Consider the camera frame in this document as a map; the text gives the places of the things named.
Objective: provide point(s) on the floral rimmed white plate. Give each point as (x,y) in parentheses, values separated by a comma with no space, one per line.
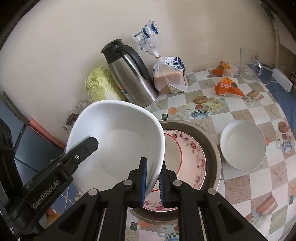
(193,169)

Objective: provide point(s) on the far orange snack packet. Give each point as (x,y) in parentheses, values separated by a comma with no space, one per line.
(223,70)

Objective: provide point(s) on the round metal tray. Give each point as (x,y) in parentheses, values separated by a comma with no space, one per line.
(213,173)

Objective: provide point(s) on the upturned drinking glass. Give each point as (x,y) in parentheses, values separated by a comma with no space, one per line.
(81,105)

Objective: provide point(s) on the clear glass mug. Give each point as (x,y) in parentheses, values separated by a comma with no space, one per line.
(250,67)

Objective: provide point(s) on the white rectangular device box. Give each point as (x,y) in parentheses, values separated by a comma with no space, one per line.
(282,80)

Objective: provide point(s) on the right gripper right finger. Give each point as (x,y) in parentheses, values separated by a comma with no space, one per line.
(167,193)

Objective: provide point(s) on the small white bowl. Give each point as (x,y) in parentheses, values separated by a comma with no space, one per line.
(125,133)

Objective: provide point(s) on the glass teapot brown handle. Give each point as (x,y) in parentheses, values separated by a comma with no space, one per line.
(70,121)

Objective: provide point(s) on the blue cabinet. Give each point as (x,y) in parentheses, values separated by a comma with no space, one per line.
(33,152)

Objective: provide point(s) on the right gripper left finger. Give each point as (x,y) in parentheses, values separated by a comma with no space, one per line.
(136,196)

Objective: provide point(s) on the orange snack packet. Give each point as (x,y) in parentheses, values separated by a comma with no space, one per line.
(227,86)
(223,70)

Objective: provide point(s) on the strawberry pattern red-rimmed bowl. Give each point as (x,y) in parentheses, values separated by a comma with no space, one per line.
(173,153)

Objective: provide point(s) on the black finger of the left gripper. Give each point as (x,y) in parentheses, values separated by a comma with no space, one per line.
(82,151)

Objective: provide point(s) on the bagged sliced bread loaf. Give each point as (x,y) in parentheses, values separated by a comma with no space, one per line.
(169,72)

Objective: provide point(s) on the near orange snack packet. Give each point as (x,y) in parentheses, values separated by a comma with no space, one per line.
(227,86)

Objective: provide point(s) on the napa cabbage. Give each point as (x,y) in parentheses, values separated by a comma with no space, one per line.
(100,85)

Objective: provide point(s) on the large white bowl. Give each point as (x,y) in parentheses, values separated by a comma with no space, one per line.
(243,145)

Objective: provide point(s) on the stainless steel thermos jug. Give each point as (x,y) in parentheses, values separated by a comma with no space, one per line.
(130,73)

